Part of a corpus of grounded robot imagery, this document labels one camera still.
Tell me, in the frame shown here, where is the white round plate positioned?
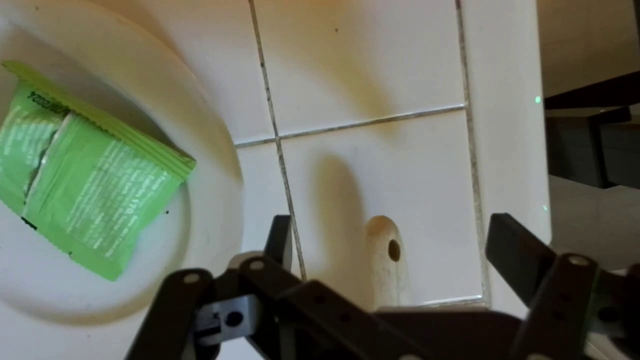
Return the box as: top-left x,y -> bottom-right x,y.
0,0 -> 246,360

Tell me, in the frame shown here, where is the wooden rolling pin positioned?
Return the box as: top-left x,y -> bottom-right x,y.
363,213 -> 406,311

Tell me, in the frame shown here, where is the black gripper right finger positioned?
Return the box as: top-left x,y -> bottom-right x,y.
483,212 -> 640,360

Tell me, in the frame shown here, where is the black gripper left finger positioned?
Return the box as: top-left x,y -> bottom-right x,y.
126,212 -> 416,360

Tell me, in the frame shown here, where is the folded green packet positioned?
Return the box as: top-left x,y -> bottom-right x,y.
0,60 -> 197,283

